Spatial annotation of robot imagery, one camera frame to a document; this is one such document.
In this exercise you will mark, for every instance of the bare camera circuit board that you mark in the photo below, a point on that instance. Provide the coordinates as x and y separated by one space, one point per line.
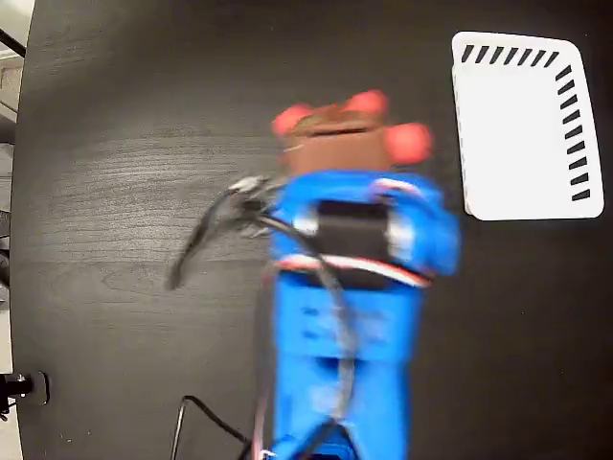
251 194

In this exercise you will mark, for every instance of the white plastic basket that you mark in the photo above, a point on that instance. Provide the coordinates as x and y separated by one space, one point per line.
507 144

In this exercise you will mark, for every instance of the black slanted bar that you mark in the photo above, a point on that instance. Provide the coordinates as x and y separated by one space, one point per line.
12 42

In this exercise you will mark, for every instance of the black table clamp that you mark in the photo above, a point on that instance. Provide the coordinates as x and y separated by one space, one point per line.
36 387

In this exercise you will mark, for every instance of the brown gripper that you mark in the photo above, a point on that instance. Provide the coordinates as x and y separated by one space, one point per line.
352 229

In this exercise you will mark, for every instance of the red turtle toy gold shell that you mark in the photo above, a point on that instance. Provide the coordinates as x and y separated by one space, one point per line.
408 141

